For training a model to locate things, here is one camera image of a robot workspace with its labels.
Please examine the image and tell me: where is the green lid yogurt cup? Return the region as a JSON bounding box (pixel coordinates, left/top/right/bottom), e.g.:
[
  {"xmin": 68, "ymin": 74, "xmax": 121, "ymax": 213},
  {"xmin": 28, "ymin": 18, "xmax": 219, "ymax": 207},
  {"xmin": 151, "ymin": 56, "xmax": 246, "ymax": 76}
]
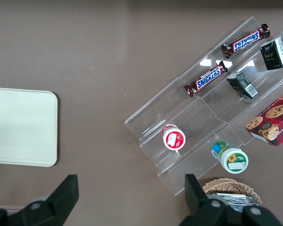
[{"xmin": 211, "ymin": 140, "xmax": 249, "ymax": 175}]

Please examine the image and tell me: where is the red plaid cookie box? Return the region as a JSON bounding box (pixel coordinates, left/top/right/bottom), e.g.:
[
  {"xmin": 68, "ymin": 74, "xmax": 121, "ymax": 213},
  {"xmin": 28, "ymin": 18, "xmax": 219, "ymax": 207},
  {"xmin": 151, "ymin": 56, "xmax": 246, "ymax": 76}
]
[{"xmin": 245, "ymin": 87, "xmax": 283, "ymax": 147}]

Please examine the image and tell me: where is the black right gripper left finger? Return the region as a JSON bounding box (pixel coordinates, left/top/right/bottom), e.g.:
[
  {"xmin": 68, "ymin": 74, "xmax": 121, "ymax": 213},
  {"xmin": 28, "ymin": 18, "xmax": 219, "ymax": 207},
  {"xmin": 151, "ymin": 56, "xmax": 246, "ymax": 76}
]
[{"xmin": 0, "ymin": 174, "xmax": 80, "ymax": 226}]

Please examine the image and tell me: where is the Snickers chocolate bar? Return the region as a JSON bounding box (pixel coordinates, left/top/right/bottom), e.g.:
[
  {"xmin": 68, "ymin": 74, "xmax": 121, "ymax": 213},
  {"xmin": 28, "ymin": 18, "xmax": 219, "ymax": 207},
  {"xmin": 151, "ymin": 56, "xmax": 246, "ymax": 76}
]
[
  {"xmin": 183, "ymin": 60, "xmax": 229, "ymax": 98},
  {"xmin": 221, "ymin": 23, "xmax": 271, "ymax": 59}
]

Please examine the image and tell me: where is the beige rectangular tray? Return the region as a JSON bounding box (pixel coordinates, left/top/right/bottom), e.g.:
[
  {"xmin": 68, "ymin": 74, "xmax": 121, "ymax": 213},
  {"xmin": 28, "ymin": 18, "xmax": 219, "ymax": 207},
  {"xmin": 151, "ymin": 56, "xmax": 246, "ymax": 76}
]
[{"xmin": 0, "ymin": 87, "xmax": 58, "ymax": 168}]

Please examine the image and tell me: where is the small black carton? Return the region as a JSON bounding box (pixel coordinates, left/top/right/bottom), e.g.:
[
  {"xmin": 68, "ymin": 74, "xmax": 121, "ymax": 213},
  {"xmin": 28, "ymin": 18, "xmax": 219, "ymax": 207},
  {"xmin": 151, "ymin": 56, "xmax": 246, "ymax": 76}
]
[
  {"xmin": 259, "ymin": 37, "xmax": 283, "ymax": 71},
  {"xmin": 226, "ymin": 72, "xmax": 259, "ymax": 100}
]

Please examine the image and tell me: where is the light wicker basket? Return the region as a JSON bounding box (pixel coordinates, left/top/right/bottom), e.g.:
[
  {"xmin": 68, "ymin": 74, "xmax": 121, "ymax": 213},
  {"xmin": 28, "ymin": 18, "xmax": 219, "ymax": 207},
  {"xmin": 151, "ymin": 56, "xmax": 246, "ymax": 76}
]
[{"xmin": 201, "ymin": 177, "xmax": 263, "ymax": 206}]

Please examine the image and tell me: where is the clear acrylic stepped shelf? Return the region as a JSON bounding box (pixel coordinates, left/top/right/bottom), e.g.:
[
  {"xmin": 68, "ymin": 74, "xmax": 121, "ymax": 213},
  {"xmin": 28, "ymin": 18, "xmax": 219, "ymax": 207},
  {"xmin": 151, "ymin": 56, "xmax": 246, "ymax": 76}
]
[{"xmin": 124, "ymin": 16, "xmax": 283, "ymax": 196}]

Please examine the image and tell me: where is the red lid yogurt cup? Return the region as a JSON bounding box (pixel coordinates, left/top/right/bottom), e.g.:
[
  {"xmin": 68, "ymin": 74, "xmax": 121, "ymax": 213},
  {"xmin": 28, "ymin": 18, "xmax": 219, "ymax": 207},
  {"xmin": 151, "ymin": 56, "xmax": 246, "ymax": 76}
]
[{"xmin": 161, "ymin": 123, "xmax": 186, "ymax": 151}]

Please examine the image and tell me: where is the aluminium foil container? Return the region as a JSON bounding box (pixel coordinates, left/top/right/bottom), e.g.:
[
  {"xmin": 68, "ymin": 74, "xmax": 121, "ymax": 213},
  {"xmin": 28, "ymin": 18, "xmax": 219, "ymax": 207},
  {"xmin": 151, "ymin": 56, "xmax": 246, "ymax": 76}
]
[{"xmin": 206, "ymin": 192, "xmax": 260, "ymax": 214}]

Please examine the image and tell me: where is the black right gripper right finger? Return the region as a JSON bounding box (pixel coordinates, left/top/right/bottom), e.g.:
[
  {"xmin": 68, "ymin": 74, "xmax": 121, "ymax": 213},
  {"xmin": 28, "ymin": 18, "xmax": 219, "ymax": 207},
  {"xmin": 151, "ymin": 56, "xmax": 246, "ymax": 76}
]
[{"xmin": 179, "ymin": 173, "xmax": 283, "ymax": 226}]

